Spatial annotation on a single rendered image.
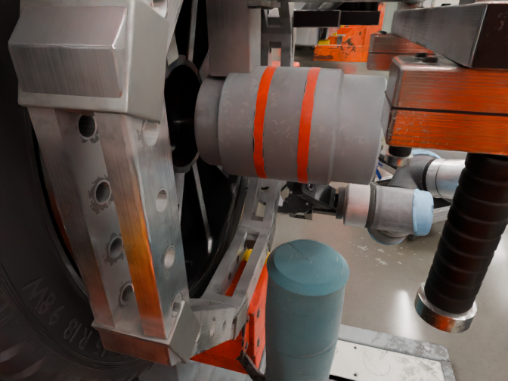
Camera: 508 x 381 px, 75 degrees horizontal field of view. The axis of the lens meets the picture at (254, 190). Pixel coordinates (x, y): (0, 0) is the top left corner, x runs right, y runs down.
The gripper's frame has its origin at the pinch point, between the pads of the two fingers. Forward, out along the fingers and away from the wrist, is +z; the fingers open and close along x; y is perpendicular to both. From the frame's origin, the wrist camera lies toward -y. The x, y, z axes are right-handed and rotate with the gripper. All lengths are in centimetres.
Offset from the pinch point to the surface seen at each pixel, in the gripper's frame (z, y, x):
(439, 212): -68, 97, 29
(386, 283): -44, 82, -9
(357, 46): -25, 237, 243
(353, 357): -30, 45, -35
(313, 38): 13, 164, 188
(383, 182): -45, 119, 49
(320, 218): -13, 112, 22
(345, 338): -27, 49, -30
